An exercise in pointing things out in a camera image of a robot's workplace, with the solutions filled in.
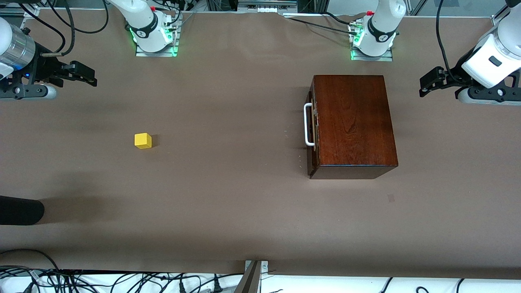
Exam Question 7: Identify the wooden drawer with white handle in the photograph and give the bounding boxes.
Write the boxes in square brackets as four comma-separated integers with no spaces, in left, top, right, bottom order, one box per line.
[304,79,321,176]

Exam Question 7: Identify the aluminium corner profile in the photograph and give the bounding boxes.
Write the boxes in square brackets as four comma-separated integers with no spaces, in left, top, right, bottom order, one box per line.
[490,3,509,28]

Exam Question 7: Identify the dark brown wooden cabinet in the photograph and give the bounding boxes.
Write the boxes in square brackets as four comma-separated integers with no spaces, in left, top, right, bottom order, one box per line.
[307,74,398,180]

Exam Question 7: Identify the black cylinder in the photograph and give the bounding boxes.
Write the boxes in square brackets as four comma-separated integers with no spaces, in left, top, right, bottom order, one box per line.
[0,195,45,225]

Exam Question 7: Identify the gray socket strip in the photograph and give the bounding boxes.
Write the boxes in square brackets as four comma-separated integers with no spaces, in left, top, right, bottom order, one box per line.
[238,0,298,15]

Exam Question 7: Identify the gray aluminium profile bar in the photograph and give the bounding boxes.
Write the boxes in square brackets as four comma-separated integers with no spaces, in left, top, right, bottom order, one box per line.
[234,261,261,293]

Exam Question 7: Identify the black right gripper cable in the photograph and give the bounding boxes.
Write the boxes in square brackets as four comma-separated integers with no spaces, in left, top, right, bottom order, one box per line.
[41,0,77,57]

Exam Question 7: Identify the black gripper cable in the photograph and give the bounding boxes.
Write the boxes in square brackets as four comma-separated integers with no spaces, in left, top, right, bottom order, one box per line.
[436,0,453,80]
[41,0,77,57]

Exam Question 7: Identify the black looping cable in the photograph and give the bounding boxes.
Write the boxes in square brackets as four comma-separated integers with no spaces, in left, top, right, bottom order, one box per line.
[46,0,109,35]

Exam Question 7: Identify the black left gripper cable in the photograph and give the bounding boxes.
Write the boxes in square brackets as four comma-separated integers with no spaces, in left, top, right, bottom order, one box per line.
[436,0,453,80]

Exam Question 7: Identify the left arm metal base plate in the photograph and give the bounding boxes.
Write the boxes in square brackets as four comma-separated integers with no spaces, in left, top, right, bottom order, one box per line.
[350,22,394,62]

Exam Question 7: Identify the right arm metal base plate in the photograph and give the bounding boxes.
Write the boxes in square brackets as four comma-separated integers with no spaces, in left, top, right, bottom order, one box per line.
[136,16,180,57]

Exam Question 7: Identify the short black base cable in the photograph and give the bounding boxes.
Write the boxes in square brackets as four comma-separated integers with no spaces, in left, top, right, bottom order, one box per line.
[323,11,352,26]

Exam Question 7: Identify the long black base cable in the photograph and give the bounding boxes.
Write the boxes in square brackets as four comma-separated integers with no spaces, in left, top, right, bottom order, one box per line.
[285,16,359,35]

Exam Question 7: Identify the thick black arc cable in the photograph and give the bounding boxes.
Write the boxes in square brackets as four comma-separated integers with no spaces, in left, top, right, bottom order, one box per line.
[0,248,61,272]

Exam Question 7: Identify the silver corner bracket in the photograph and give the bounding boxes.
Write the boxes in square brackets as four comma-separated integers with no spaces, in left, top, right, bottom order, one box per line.
[245,260,269,277]

